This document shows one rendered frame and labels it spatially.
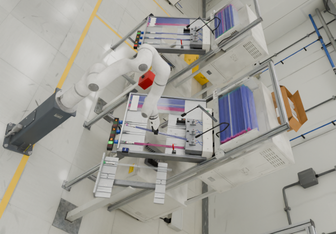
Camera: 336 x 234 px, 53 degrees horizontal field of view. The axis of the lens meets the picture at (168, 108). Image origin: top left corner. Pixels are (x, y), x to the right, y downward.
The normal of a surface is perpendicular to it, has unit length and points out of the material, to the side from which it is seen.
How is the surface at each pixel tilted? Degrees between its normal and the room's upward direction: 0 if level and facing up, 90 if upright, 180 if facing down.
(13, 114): 0
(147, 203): 90
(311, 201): 90
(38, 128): 90
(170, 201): 90
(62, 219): 0
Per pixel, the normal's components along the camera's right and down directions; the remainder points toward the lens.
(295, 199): -0.68, -0.56
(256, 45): -0.07, 0.69
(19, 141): 0.09, 0.81
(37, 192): 0.73, -0.45
